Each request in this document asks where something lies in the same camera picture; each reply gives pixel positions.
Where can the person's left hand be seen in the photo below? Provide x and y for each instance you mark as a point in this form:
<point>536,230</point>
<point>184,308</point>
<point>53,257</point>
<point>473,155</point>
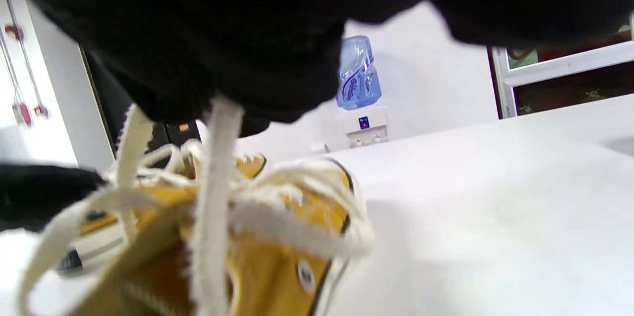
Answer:
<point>44,197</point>

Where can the dark framed window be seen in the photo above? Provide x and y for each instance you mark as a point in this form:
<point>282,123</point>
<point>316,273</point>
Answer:
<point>106,103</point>

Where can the white wall box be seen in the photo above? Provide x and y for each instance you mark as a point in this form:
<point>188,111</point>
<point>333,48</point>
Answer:
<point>320,148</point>

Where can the person's right hand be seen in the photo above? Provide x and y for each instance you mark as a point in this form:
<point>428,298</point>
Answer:
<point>223,33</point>

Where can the yellow shoe with white laces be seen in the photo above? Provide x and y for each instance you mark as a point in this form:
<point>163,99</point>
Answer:
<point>94,246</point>
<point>267,276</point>

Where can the white pipe with red fittings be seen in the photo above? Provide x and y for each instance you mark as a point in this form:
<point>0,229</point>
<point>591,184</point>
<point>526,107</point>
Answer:
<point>22,108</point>

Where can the glass door wall cabinet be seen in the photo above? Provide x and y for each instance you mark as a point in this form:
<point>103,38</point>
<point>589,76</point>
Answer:
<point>559,73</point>

